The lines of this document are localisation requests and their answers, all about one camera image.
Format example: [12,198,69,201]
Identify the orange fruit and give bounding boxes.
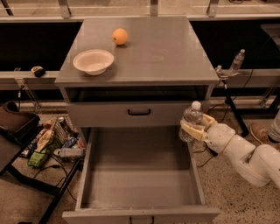
[112,28,128,46]

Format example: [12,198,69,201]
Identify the green snack bag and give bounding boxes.
[27,151,48,168]

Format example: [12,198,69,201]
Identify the open grey bottom drawer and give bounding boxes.
[62,126,220,224]

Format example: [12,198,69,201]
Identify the black side table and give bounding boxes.
[0,157,80,224]

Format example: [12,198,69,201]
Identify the clear water bottle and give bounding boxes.
[178,101,204,144]

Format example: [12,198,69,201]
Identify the white bowl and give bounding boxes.
[73,49,115,75]

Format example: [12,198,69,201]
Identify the wire basket of snacks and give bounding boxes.
[21,115,85,161]

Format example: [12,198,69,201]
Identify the grey drawer cabinet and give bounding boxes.
[55,17,218,139]

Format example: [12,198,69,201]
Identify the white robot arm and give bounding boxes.
[180,115,280,188]

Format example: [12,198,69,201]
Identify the small background water bottle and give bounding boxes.
[229,49,245,76]

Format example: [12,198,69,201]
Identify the brown bag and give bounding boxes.
[0,101,40,146]

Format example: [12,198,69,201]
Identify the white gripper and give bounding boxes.
[179,114,236,154]

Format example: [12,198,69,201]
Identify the black yellow tape measure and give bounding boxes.
[31,66,46,78]

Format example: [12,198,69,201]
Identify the tan shoe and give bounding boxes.
[250,122,280,151]

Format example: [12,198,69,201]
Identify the closed grey upper drawer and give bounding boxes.
[66,101,211,129]

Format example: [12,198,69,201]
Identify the black tripod stand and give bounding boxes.
[215,66,249,137]

